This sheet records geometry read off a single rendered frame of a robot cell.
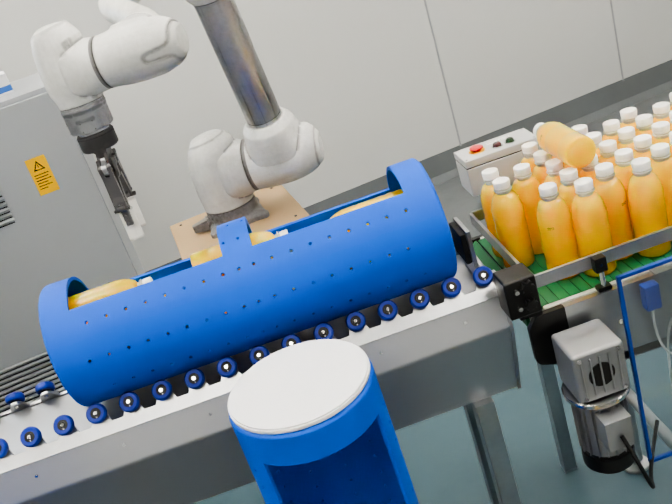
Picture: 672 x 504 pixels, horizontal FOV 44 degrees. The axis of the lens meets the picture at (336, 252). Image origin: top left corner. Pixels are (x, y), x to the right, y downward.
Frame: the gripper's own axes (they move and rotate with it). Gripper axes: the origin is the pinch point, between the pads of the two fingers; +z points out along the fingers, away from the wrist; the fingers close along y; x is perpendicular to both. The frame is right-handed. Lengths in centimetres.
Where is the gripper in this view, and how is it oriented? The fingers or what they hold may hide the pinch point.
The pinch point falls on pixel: (133, 220)
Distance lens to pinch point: 178.4
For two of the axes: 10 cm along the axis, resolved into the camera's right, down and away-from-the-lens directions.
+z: 2.9, 8.7, 4.0
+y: 1.6, 3.6, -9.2
